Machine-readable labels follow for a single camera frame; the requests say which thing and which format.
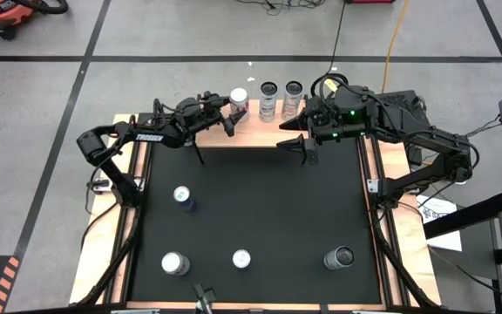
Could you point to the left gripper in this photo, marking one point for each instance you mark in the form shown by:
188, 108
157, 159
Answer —
196, 115

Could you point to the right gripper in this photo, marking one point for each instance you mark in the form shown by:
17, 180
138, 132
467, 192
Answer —
331, 122

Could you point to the Diet Coke can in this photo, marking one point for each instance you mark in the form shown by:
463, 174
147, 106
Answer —
239, 99

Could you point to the slim Celsius can orange print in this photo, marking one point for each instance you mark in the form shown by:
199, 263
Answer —
292, 104

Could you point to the slim Celsius can blue print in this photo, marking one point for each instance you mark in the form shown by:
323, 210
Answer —
268, 107

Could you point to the blue Red Bull can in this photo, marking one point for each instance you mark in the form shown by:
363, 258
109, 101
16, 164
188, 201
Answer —
182, 195

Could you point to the grey can with dark top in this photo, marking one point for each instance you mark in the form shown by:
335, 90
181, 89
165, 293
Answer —
339, 257

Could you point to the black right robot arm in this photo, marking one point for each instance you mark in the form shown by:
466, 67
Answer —
429, 139

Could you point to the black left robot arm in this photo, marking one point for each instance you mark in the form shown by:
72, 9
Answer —
146, 136

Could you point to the wooden shelf with black legs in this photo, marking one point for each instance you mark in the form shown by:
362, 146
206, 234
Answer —
255, 136

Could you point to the yellow tag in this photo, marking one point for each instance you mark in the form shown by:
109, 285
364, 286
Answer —
330, 83

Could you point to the black table mat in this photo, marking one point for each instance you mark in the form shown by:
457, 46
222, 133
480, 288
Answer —
277, 218

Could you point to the black computer case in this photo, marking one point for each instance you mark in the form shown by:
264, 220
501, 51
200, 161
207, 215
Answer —
410, 101

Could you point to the sugarfree Red Bull can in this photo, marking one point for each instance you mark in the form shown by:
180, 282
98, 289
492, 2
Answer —
241, 258

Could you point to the red box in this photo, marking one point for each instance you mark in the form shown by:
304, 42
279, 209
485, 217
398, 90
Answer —
369, 1

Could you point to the white paper sheet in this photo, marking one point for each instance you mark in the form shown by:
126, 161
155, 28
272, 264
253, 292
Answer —
438, 209

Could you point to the white-topped silver can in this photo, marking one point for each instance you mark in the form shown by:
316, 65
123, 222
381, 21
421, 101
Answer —
175, 264

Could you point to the black metal bar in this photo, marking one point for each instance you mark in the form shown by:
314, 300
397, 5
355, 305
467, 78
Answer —
469, 215

